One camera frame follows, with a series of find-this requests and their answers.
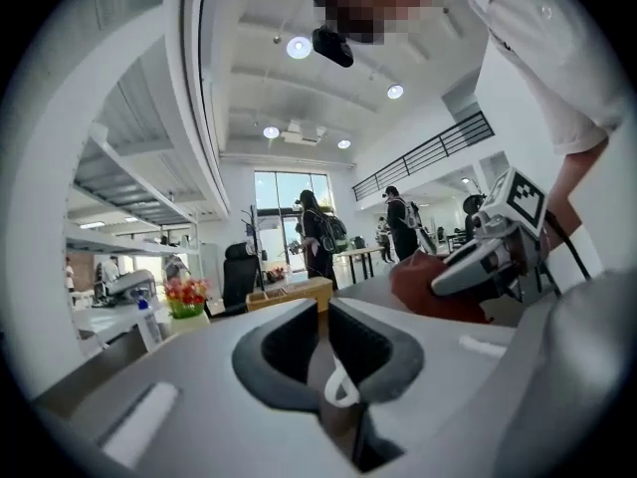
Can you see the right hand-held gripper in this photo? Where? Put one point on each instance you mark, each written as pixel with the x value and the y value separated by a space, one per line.
pixel 520 207

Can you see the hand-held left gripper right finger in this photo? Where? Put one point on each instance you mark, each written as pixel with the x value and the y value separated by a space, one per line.
pixel 448 376

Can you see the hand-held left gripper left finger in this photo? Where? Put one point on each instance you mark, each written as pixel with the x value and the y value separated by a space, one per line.
pixel 174 406

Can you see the reddish brown cloth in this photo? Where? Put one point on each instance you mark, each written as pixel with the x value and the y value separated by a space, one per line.
pixel 418 292

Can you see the white mug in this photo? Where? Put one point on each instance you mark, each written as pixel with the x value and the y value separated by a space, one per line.
pixel 330 389

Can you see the person's right forearm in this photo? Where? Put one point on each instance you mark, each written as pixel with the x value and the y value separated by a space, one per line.
pixel 577 187

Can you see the white bottle with blue pump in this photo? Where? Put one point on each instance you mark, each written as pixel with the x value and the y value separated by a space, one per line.
pixel 151 326

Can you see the white pot of artificial flowers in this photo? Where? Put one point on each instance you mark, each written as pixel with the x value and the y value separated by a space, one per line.
pixel 189 322

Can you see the oval wooden table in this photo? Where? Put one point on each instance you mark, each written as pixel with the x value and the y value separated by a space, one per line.
pixel 360 251

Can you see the black balcony railing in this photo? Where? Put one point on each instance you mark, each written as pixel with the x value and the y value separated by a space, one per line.
pixel 423 148

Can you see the white machine on shelf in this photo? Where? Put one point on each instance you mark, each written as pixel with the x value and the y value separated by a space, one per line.
pixel 132 282

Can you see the black high-back office chair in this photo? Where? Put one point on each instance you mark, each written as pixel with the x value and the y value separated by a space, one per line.
pixel 239 272

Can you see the wicker organizer basket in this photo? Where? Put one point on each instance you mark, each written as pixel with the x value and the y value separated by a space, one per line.
pixel 308 292

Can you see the round ceiling light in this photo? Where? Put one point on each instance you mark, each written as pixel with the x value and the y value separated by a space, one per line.
pixel 395 91
pixel 344 144
pixel 299 48
pixel 271 132

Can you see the black coat rack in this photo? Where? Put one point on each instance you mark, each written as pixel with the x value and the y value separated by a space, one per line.
pixel 254 237

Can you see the glass entrance doors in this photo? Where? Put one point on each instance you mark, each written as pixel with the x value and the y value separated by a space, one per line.
pixel 288 192

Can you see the white ceiling air conditioner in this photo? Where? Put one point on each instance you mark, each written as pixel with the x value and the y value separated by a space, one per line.
pixel 303 135

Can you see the white shelving unit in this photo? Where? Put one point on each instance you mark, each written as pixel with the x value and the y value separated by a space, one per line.
pixel 134 187

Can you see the person's white shirt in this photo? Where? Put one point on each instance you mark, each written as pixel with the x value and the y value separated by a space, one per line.
pixel 547 43

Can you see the person's head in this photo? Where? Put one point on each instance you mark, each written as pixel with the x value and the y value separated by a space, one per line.
pixel 378 3

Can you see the person's black head camera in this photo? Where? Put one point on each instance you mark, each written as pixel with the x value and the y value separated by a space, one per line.
pixel 333 48

